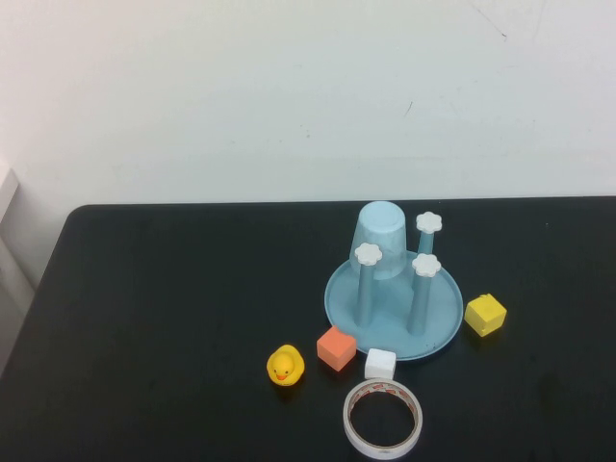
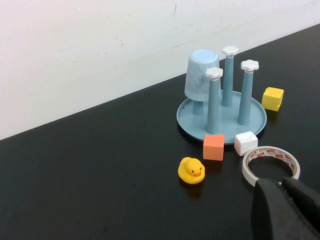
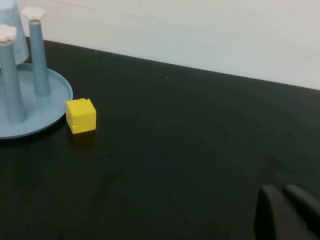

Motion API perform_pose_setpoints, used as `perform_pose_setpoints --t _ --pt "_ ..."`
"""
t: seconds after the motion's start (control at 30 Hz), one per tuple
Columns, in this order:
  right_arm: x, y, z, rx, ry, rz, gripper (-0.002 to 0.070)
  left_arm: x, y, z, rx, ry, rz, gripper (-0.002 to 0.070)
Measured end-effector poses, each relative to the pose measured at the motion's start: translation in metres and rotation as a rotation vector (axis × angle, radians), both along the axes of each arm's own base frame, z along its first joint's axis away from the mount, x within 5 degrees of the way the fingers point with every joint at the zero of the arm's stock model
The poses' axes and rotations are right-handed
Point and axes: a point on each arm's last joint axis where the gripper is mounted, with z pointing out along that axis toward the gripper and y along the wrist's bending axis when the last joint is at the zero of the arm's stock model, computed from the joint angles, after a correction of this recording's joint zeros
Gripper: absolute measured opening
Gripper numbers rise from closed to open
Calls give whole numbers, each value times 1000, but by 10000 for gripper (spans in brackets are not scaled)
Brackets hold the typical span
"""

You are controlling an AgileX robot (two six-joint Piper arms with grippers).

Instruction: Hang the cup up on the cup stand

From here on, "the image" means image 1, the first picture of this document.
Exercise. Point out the blue cup stand white caps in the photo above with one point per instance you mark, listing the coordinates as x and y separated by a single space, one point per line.
394 317

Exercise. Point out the orange foam cube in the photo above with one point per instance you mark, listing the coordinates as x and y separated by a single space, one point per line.
337 349

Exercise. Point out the yellow foam cube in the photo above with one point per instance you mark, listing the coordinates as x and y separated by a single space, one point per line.
485 315

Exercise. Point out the white tape roll red print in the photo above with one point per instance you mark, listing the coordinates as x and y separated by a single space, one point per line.
353 435

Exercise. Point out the white foam cube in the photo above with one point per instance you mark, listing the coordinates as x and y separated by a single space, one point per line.
380 362

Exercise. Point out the light blue plastic cup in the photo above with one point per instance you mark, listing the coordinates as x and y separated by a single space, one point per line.
380 240

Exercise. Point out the yellow rubber duck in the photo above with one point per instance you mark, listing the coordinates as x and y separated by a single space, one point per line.
285 366

